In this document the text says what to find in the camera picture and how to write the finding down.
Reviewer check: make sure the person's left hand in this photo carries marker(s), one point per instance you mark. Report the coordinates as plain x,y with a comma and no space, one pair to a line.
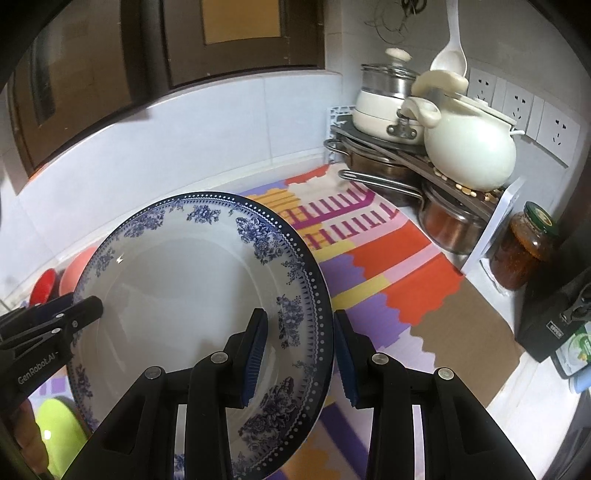
32,438

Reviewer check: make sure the white ladle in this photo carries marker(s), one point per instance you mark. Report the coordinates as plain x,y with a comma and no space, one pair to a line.
448,60

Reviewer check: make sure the green labelled packet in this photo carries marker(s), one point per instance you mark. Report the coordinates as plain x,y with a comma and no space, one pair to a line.
575,348

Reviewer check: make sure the pink bowl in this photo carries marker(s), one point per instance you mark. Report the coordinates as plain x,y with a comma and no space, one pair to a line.
76,272

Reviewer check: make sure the colourful patterned table mat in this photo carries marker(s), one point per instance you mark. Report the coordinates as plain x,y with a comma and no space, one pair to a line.
415,277

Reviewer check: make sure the wide steel pan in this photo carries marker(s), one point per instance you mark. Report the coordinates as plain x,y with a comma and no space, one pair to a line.
378,168

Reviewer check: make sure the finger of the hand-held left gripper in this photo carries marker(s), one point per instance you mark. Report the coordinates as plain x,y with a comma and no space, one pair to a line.
51,304
78,316

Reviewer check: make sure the green plate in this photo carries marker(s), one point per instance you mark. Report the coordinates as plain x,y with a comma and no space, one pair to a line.
60,429

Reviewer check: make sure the white wall sockets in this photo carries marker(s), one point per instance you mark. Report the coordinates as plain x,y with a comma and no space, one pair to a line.
517,104

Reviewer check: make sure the corner pot rack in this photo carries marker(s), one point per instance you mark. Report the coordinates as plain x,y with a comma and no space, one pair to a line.
498,221

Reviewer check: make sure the glass jar of chili sauce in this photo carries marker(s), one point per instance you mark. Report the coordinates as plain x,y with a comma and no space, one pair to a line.
519,254

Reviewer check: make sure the cream pot with steel lid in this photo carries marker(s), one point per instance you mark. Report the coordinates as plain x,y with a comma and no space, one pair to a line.
374,110

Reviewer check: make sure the cream ceramic pot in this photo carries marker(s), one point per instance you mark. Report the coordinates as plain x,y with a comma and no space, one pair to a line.
471,147

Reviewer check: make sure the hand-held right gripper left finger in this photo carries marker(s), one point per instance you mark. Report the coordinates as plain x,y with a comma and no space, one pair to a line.
256,355

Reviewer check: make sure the red bowl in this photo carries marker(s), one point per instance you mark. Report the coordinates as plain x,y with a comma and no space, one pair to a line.
46,286

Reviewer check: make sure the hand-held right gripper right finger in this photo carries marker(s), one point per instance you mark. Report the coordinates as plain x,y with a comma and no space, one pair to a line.
346,364

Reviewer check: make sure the small blue floral plate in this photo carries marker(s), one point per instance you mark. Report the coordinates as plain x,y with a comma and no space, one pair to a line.
184,277

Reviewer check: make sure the black box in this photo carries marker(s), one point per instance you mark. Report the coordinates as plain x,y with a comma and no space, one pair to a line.
545,323

